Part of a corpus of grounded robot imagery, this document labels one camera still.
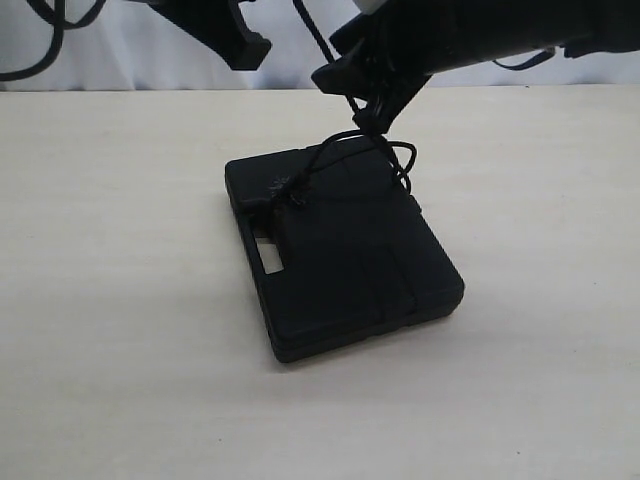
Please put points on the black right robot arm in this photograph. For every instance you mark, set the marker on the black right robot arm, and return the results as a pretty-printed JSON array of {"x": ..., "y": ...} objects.
[{"x": 491, "y": 30}]

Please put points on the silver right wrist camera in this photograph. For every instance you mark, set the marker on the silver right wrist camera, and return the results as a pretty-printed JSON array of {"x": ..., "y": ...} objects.
[{"x": 369, "y": 7}]

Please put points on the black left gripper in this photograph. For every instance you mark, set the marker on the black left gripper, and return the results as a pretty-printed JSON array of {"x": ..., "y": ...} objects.
[{"x": 213, "y": 23}]

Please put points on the black plastic carrying case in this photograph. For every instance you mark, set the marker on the black plastic carrying case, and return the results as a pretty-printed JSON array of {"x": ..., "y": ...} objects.
[{"x": 355, "y": 260}]

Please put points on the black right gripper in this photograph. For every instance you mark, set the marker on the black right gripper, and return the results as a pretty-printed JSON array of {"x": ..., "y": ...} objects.
[{"x": 388, "y": 57}]

